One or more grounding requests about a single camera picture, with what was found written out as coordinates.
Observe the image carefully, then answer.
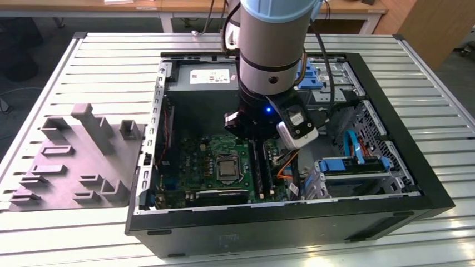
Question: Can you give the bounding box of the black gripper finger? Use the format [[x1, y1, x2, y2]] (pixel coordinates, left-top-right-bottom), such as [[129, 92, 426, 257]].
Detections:
[[223, 111, 245, 137]]

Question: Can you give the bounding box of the grey power supply unit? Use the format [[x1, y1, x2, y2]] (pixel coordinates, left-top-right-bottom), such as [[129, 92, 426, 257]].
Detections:
[[166, 63, 241, 135]]

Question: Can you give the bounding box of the metal CPU socket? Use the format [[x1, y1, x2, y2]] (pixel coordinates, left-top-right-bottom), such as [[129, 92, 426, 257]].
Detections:
[[214, 152, 242, 186]]

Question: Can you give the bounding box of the silver CPU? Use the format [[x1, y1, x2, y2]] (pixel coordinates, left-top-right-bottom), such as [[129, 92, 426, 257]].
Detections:
[[218, 160, 239, 179]]

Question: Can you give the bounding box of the green motherboard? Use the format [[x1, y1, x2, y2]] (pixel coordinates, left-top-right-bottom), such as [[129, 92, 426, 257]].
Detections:
[[155, 133, 289, 208]]

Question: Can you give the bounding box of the blue plastic disk carrier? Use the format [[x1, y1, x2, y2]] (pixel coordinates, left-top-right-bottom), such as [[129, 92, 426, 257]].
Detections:
[[296, 60, 325, 90]]

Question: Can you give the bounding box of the silver metal drive cage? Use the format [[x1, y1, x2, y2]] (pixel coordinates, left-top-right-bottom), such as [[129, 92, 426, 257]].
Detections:
[[297, 60, 365, 112]]

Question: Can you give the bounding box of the hard disk in blue carrier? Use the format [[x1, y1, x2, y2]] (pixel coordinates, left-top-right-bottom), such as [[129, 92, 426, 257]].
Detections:
[[320, 157, 392, 175]]

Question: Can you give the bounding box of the black graphics card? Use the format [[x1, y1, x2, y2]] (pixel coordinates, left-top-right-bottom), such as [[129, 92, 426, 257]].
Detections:
[[186, 189, 250, 207]]

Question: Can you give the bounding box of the silver metal disk bay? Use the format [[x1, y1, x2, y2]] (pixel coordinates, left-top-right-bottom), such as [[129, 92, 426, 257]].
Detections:
[[316, 160, 400, 200]]

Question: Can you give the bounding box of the black open PC case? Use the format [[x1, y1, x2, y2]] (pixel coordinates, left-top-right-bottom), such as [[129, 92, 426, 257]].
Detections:
[[125, 51, 457, 259]]

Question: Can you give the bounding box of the grey plastic parts rack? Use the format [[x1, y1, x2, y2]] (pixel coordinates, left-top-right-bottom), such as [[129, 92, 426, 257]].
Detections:
[[7, 103, 149, 214]]

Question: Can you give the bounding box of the wooden desk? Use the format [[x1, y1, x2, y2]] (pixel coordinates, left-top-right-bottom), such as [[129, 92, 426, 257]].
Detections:
[[0, 0, 389, 34]]

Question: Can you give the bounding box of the wooden cabinet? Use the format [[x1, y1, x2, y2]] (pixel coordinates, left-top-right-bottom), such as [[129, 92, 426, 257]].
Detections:
[[396, 0, 475, 72]]

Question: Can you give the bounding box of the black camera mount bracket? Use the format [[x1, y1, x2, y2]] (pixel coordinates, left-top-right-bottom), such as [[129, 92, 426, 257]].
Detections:
[[266, 94, 309, 126]]

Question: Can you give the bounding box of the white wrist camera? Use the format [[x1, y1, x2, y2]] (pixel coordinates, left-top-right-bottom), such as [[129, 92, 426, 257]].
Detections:
[[277, 107, 321, 148]]

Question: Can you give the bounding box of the orange wire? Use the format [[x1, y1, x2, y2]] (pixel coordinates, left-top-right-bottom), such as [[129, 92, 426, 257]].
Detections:
[[277, 151, 301, 181]]

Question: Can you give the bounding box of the black wire bundle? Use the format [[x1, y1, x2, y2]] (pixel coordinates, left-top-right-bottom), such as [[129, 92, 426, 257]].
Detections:
[[318, 101, 364, 131]]

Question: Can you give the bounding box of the black camera cable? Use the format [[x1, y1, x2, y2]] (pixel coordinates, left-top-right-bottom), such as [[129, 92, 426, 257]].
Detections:
[[310, 24, 341, 125]]

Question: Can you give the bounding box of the blue flat data wire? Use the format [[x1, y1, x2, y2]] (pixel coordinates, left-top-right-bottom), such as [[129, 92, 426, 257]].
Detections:
[[344, 129, 368, 164]]

